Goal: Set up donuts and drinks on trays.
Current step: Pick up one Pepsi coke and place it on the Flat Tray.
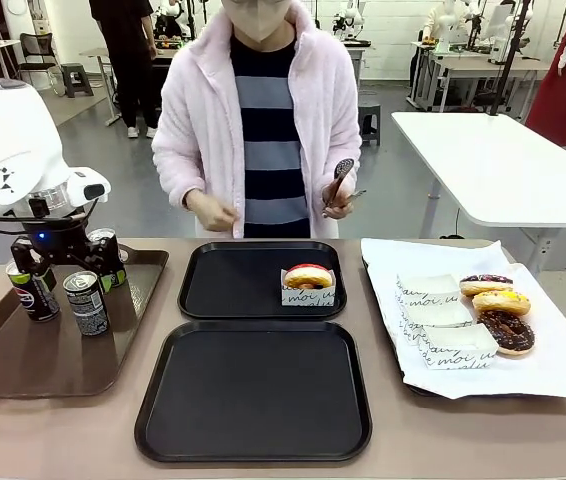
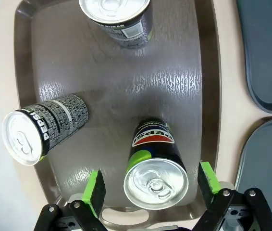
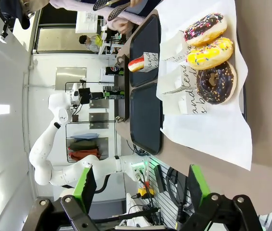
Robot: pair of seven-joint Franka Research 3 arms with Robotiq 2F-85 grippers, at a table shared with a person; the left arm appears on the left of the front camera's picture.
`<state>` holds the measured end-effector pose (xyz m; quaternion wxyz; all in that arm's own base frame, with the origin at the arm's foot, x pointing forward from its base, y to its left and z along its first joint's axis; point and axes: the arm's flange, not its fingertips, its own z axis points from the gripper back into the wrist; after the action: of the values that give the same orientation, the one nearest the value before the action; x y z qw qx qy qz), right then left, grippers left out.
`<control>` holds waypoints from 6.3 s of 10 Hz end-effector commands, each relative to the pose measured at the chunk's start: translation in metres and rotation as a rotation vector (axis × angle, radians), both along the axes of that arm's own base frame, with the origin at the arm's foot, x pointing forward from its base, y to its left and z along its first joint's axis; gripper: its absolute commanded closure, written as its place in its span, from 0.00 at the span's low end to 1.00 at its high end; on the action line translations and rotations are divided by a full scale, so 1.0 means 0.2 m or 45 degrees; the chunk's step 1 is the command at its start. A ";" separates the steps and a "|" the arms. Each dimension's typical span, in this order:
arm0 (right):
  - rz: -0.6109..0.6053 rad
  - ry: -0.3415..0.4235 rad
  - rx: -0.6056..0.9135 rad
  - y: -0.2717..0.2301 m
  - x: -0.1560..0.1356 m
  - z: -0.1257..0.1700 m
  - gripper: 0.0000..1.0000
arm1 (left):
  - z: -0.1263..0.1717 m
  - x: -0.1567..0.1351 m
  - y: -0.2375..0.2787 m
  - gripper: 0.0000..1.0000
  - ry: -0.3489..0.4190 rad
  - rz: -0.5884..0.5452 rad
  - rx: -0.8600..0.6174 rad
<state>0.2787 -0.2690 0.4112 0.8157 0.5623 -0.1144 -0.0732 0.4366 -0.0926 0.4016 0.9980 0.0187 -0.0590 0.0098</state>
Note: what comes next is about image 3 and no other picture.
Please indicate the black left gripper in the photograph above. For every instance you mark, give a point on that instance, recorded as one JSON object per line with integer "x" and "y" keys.
{"x": 86, "y": 95}

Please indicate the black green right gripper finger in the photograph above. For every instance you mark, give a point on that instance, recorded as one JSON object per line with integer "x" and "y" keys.
{"x": 198, "y": 185}

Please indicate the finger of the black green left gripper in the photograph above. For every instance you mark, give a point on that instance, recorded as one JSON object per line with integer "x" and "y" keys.
{"x": 88, "y": 185}

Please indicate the black slotted serving tongs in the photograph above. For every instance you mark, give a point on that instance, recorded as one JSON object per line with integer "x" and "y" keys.
{"x": 116, "y": 10}

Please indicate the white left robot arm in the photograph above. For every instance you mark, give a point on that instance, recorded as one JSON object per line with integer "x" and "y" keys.
{"x": 54, "y": 154}

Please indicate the person's hand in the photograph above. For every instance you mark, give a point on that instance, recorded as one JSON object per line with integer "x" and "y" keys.
{"x": 122, "y": 26}

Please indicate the red folded garment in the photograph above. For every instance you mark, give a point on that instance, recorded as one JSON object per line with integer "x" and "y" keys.
{"x": 84, "y": 154}

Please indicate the pink iced donut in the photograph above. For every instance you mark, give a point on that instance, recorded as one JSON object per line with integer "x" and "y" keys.
{"x": 134, "y": 65}

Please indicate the black power adapter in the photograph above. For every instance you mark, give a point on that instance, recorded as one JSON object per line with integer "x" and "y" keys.
{"x": 160, "y": 179}

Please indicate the dark green folded garment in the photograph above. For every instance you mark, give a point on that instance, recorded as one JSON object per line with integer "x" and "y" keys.
{"x": 83, "y": 145}

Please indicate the black plastic serving tray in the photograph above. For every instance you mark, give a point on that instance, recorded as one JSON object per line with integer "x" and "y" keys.
{"x": 145, "y": 120}
{"x": 145, "y": 36}

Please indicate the white paper sheet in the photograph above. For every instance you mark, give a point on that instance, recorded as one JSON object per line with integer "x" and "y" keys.
{"x": 205, "y": 139}

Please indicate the blue folded garment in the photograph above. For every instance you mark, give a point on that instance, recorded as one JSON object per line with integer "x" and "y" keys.
{"x": 85, "y": 136}

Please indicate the yellow power plug box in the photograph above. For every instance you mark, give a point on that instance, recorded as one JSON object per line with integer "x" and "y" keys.
{"x": 145, "y": 193}

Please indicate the background seated person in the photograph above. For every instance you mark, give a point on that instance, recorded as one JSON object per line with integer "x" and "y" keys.
{"x": 90, "y": 43}

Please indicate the white script-printed paper bag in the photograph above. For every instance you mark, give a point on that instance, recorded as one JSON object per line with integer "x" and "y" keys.
{"x": 174, "y": 48}
{"x": 192, "y": 104}
{"x": 181, "y": 80}

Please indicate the white box with label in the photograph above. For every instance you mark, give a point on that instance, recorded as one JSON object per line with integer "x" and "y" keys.
{"x": 88, "y": 22}

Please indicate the chocolate donut with nut bits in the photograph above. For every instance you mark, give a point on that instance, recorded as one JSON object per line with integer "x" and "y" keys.
{"x": 218, "y": 83}

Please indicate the yellow iced sprinkled donut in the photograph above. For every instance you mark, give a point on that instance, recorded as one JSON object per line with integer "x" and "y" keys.
{"x": 210, "y": 54}

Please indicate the chocolate donut with rainbow sprinkles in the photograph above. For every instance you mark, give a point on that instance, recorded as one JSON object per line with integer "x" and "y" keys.
{"x": 205, "y": 29}

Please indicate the camera on black mount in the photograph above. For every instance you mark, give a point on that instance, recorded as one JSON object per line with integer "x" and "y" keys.
{"x": 5, "y": 31}

